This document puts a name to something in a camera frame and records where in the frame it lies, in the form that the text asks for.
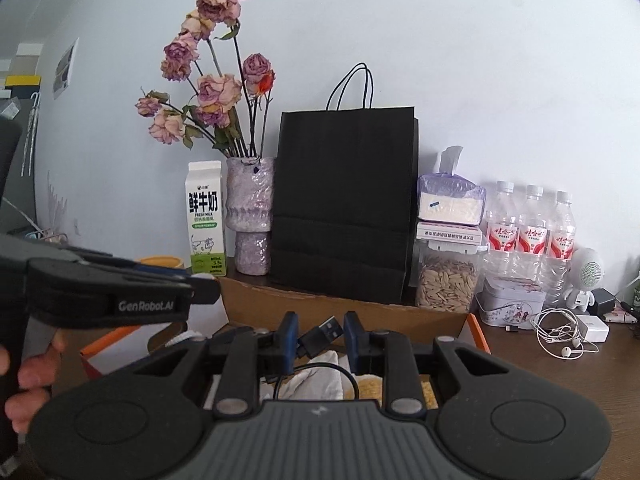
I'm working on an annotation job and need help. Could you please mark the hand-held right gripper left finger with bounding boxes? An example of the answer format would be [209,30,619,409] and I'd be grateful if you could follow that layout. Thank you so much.
[132,311,300,421]

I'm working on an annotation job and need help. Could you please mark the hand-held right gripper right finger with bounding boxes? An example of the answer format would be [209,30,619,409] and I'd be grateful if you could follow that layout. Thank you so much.
[344,311,503,421]

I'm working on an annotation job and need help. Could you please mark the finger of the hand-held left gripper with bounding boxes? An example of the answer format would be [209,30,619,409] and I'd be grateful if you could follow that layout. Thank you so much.
[75,248,194,282]
[187,274,222,307]

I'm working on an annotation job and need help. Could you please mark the black smooth usb cable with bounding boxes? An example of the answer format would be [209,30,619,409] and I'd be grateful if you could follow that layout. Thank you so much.
[265,314,361,402]

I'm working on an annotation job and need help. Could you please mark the white yellow plush toy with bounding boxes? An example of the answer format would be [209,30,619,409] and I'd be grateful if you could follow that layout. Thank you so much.
[277,350,438,403]

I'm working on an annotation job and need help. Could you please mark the red orange cardboard box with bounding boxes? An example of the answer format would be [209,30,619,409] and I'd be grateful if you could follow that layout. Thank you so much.
[80,275,491,401]

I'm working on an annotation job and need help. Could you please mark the person's left hand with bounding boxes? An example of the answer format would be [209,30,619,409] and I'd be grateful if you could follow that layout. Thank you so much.
[0,334,69,427]

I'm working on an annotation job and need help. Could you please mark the white green milk carton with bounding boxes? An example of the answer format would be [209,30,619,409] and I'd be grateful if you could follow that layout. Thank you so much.
[186,160,228,277]

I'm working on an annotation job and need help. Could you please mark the purple textured vase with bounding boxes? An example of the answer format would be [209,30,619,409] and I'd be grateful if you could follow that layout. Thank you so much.
[226,156,276,276]

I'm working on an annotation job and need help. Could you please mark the clear jar of seeds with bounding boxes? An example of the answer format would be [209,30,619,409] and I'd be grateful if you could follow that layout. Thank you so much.
[414,240,488,313]

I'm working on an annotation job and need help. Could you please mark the black paper bag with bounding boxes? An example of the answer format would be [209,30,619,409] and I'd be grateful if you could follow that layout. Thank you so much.
[270,62,420,306]

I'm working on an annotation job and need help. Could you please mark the small white red box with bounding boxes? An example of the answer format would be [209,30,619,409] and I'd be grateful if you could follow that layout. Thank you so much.
[415,221,485,247]

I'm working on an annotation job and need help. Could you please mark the grey tin box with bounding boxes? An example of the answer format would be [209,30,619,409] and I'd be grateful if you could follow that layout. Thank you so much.
[475,275,547,331]

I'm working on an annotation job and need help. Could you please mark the purple tissue pack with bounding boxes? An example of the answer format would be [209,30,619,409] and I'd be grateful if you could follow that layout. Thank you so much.
[416,146,487,226]

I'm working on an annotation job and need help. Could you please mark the red label water bottle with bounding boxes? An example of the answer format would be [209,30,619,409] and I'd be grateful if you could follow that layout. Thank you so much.
[516,185,550,283]
[540,190,576,310]
[486,181,521,281]

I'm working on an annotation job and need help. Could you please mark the bunch of dried roses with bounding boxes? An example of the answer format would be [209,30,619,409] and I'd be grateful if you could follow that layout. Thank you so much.
[135,0,277,160]

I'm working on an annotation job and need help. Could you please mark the white earphones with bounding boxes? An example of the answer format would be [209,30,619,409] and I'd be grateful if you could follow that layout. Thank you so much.
[532,307,601,360]

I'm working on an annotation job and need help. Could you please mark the white charger adapter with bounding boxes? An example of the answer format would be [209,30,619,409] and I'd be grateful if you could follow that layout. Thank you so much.
[575,314,610,343]

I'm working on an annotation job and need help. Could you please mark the white robot speaker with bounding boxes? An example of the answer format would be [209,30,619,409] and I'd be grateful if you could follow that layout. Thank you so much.
[567,247,606,313]

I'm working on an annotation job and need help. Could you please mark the small floral packet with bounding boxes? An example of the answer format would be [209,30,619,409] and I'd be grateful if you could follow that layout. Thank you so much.
[602,302,638,323]

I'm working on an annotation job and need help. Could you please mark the wall paper sheet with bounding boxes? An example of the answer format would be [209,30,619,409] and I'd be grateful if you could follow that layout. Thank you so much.
[52,37,81,101]

